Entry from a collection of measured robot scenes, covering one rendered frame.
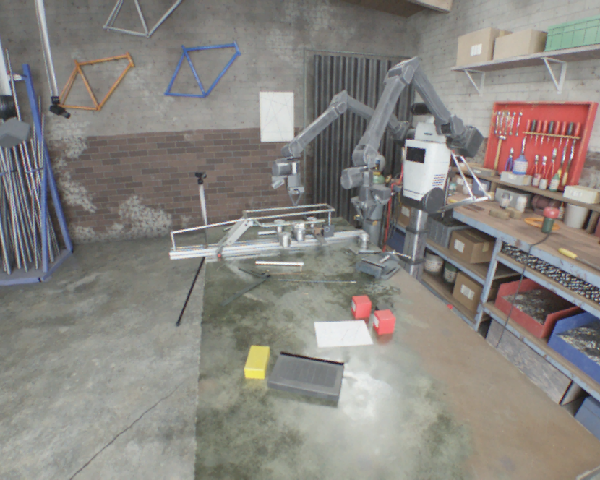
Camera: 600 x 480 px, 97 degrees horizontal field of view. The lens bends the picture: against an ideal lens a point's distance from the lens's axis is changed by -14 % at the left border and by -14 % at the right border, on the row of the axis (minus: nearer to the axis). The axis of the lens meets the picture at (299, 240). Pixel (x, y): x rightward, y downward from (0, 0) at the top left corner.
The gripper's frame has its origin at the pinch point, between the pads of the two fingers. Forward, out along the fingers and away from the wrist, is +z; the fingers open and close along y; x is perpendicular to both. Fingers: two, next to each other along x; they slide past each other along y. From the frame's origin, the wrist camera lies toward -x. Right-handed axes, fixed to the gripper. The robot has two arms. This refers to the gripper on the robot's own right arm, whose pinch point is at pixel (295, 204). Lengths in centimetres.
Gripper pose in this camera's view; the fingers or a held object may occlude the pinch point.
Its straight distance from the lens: 141.7
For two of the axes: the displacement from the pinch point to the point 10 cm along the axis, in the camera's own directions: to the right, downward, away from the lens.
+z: 0.3, 9.2, 3.8
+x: 9.8, -1.1, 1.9
